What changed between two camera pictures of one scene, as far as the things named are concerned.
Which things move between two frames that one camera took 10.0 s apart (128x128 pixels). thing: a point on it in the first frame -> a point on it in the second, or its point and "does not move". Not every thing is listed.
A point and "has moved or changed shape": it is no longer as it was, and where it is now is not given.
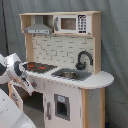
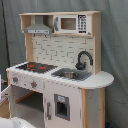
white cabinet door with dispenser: [62, 105] does not move
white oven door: [17, 98] has moved or changed shape
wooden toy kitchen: [63, 61] does not move
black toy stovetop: [39, 67] does not move
